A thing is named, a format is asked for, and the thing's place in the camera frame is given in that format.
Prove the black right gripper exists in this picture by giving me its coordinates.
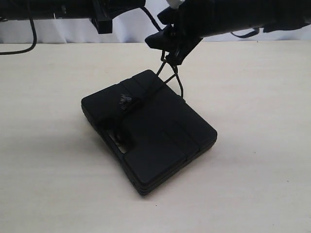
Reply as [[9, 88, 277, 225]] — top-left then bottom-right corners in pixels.
[[145, 0, 209, 65]]

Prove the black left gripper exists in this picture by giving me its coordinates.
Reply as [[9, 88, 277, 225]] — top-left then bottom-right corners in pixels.
[[91, 0, 146, 34]]

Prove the black cord with frayed end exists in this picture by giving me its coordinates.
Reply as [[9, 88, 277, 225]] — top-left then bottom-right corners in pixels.
[[106, 6, 185, 149]]

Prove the black plastic carry case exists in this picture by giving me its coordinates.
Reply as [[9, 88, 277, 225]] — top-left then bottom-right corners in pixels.
[[81, 70, 217, 196]]

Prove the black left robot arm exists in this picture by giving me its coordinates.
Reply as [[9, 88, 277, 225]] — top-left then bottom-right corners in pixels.
[[0, 0, 146, 34]]

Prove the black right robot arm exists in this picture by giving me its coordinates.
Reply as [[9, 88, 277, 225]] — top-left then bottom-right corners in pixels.
[[145, 0, 311, 66]]

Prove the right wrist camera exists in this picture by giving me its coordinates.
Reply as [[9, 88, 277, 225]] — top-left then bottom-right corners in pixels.
[[166, 0, 184, 9]]

